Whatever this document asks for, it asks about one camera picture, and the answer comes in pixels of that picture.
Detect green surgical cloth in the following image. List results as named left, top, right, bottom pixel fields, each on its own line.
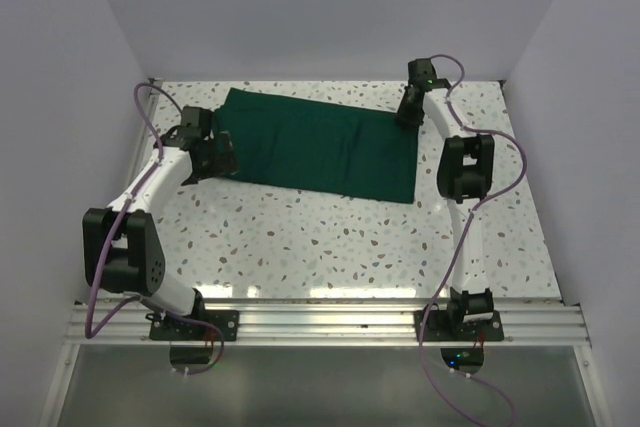
left=213, top=88, right=418, bottom=204

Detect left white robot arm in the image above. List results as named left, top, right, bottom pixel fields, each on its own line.
left=82, top=106, right=238, bottom=340

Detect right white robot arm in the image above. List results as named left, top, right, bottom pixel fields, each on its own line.
left=395, top=58, right=495, bottom=341

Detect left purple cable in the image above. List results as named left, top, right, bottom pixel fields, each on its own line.
left=83, top=82, right=187, bottom=341

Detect purple cable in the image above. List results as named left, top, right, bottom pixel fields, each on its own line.
left=418, top=52, right=530, bottom=427
left=83, top=82, right=187, bottom=341

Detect aluminium left rail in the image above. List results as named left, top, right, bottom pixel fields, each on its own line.
left=133, top=81, right=159, bottom=175

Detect aluminium rail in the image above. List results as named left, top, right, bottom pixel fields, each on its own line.
left=64, top=296, right=591, bottom=348
left=133, top=81, right=159, bottom=175

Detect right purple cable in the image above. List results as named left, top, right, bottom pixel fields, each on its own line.
left=418, top=52, right=530, bottom=427

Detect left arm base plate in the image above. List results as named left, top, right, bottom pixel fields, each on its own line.
left=145, top=310, right=240, bottom=342

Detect aluminium front rail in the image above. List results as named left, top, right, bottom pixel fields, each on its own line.
left=64, top=296, right=591, bottom=348

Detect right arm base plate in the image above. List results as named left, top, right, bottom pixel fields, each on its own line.
left=413, top=309, right=505, bottom=342

